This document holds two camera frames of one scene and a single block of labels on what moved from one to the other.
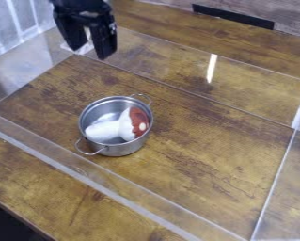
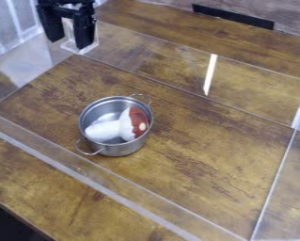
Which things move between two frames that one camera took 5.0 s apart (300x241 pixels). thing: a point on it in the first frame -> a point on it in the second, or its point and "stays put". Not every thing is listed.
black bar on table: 229,16 stays put
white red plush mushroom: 121,126 stays put
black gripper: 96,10 -> 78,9
